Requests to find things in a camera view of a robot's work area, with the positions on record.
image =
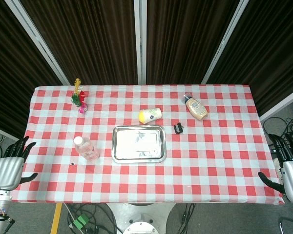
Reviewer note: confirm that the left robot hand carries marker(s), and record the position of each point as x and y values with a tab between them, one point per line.
8	171

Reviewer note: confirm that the transparent plastic bottle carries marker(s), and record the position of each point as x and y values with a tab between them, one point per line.
86	150

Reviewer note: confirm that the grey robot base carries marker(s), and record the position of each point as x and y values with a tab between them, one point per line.
139	217

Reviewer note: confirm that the beige sauce squeeze bottle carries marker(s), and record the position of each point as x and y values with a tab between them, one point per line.
197	108

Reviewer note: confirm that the rectangular stainless steel tray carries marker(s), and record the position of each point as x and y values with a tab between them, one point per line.
139	143

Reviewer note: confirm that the yellow floor tape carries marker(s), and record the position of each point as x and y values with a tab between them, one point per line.
56	219

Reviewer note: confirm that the red white checkered tablecloth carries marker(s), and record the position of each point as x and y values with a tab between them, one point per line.
210	170

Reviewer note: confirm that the green box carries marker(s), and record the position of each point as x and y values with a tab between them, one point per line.
81	221

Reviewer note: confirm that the dark brown partition panel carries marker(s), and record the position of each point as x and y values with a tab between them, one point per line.
271	48
92	41
185	41
12	73

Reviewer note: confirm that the artificial flowers in vase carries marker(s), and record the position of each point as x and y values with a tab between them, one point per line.
79	97

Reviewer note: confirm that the black binder clip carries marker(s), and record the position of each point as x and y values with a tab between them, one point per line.
178	128

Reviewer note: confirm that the floral paper cup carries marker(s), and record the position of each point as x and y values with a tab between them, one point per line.
153	114

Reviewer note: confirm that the white partition post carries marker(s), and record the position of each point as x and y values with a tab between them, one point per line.
283	103
140	44
36	36
224	41

